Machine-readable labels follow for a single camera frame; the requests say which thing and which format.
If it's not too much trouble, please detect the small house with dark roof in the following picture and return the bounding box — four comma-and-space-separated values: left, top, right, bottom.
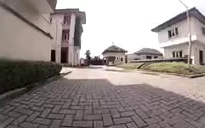
101, 44, 129, 66

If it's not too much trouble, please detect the tree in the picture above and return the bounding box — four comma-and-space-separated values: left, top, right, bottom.
84, 49, 92, 61

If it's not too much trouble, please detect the grey brick paved road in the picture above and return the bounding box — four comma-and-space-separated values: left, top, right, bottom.
0, 65, 205, 128

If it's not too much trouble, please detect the low house with grey roof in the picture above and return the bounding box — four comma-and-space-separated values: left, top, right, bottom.
126, 47, 164, 63

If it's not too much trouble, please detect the tall cream building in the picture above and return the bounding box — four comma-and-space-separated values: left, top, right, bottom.
49, 8, 87, 67

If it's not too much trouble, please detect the grass patch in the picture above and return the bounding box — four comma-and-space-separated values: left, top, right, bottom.
116, 61, 205, 77

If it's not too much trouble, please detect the dark green hedge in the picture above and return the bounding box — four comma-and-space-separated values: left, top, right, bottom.
0, 59, 63, 96

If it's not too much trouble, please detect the white two-storey house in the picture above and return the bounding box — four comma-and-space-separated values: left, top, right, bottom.
151, 7, 205, 67

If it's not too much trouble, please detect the pale street lamp pole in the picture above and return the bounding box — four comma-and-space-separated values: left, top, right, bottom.
178, 0, 193, 70

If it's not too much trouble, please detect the cream building with brown band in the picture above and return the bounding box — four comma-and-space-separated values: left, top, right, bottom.
0, 0, 59, 63

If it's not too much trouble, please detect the dark low wall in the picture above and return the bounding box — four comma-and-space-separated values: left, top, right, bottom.
129, 57, 189, 65

